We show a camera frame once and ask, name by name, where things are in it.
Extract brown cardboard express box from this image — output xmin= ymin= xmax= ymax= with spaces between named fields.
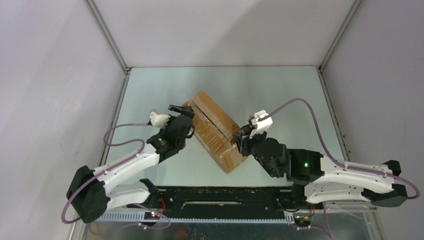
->
xmin=183 ymin=90 xmax=247 ymax=174

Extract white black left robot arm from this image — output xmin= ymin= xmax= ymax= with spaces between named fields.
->
xmin=61 ymin=105 xmax=195 ymax=224

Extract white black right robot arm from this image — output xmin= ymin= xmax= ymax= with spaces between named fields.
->
xmin=232 ymin=129 xmax=408 ymax=209

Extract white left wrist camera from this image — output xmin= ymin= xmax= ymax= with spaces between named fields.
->
xmin=148 ymin=111 xmax=171 ymax=129

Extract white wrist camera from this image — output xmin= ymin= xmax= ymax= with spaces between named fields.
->
xmin=148 ymin=111 xmax=171 ymax=129
xmin=250 ymin=110 xmax=273 ymax=136

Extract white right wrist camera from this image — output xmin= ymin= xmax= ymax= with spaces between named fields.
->
xmin=250 ymin=110 xmax=273 ymax=136

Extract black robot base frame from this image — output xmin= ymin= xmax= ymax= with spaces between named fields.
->
xmin=98 ymin=179 xmax=330 ymax=229

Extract aluminium left corner post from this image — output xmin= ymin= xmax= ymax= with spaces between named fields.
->
xmin=84 ymin=0 xmax=130 ymax=75

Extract aluminium corner post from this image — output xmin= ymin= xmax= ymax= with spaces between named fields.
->
xmin=84 ymin=0 xmax=130 ymax=75
xmin=317 ymin=0 xmax=363 ymax=73

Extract aluminium right corner post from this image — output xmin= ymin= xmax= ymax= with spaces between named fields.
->
xmin=317 ymin=0 xmax=363 ymax=73

